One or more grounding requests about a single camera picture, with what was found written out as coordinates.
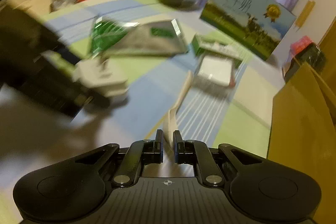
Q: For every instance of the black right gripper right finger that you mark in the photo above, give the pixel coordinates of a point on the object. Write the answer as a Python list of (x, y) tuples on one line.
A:
[(197, 154)]

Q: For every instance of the green white medicine box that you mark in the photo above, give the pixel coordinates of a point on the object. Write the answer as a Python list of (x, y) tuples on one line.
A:
[(202, 45)]

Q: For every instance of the brown cardboard box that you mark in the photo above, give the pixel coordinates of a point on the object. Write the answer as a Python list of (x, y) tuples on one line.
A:
[(302, 134)]

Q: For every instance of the checkered tablecloth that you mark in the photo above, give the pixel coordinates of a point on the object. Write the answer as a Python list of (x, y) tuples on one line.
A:
[(33, 137)]

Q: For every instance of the silver green tea pouch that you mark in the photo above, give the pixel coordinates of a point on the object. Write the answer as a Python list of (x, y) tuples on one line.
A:
[(110, 37)]

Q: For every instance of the blue milk carton box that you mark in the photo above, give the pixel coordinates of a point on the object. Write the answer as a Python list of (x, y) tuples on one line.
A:
[(259, 25)]

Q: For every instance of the white plug adapter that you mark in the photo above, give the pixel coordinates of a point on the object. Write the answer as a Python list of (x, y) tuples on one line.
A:
[(106, 77)]

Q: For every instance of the beige plastic spoon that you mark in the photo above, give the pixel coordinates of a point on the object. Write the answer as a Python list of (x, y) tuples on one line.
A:
[(169, 168)]

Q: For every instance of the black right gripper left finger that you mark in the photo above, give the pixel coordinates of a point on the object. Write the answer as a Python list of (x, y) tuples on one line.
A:
[(139, 154)]

